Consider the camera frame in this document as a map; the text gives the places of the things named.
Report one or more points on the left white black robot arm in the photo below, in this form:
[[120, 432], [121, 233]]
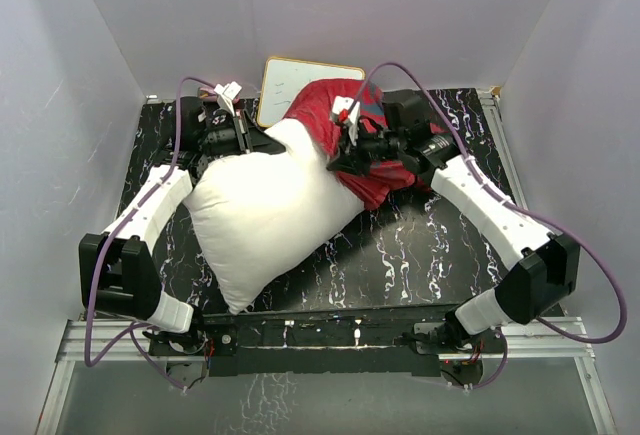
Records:
[[117, 271]]

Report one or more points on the white pillow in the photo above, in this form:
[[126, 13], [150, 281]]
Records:
[[256, 216]]

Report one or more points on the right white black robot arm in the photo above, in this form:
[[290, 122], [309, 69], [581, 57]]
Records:
[[542, 266]]

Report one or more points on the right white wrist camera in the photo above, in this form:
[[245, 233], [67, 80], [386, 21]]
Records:
[[345, 113]]

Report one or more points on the aluminium frame rail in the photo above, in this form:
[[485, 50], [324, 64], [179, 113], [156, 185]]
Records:
[[416, 249]]

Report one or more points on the red patterned pillowcase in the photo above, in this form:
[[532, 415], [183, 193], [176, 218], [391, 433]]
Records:
[[313, 107]]

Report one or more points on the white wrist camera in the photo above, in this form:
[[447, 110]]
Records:
[[226, 95], [345, 113]]

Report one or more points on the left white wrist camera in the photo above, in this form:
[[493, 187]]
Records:
[[226, 95]]

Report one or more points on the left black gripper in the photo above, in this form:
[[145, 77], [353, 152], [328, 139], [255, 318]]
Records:
[[251, 138]]

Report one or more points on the small yellow-framed whiteboard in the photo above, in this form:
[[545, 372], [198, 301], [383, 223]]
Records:
[[284, 78]]

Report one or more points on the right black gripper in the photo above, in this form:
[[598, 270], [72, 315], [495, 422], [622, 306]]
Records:
[[349, 160]]

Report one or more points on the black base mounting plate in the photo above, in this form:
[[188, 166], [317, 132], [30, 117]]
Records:
[[393, 339]]

